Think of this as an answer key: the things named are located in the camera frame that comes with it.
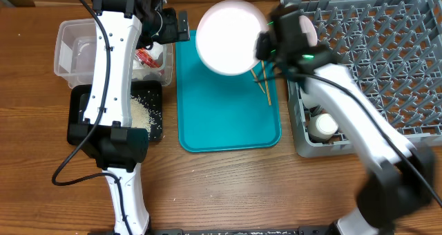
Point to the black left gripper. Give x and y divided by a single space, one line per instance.
173 34

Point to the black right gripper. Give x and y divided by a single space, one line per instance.
262 42

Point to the white napkin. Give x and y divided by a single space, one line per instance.
142 72

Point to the red snack wrapper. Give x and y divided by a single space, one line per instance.
143 57

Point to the white round plate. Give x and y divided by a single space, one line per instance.
226 37

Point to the pile of rice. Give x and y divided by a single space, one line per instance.
146 112

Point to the cream paper cup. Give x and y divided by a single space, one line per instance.
322 127

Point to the white bowl with rice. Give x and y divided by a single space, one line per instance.
308 101

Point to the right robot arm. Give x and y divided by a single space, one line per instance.
400 176

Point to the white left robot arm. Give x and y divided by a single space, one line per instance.
105 132

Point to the grey dishwasher rack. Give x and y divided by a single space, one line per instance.
392 48

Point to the teal serving tray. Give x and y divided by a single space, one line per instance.
222 113

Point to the clear plastic bin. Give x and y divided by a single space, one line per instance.
75 51

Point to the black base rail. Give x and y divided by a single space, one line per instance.
302 230

